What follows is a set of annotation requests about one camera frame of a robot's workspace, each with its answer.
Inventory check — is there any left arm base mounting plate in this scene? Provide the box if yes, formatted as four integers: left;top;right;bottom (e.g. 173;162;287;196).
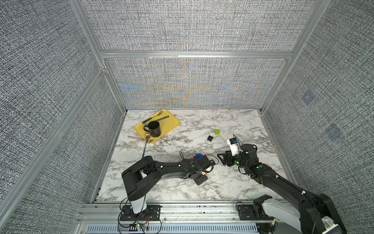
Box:
119;205;162;221

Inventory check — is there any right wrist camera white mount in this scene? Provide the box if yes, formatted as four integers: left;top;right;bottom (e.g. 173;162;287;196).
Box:
227;137;240;156

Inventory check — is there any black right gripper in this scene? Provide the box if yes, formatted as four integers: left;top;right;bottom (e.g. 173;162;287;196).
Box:
217;149;249;171

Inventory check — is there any iridescent spoon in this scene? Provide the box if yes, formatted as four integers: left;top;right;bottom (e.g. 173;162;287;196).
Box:
142;133;151;159

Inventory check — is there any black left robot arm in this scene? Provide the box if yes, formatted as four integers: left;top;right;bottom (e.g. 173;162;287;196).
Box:
121;155;216;215

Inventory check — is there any black mug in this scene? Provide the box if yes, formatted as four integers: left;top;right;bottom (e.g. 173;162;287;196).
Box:
143;121;162;137

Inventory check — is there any aluminium front rail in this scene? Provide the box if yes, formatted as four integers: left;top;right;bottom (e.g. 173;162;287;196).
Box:
76;201;322;224

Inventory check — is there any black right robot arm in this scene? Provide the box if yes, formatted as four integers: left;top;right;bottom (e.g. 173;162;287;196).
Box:
217;144;347;234

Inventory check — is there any yellow plastic tray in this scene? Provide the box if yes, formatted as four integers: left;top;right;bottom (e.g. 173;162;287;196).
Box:
134;109;180;143

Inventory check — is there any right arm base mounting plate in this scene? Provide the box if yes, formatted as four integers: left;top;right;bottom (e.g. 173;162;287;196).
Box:
235;202;274;222

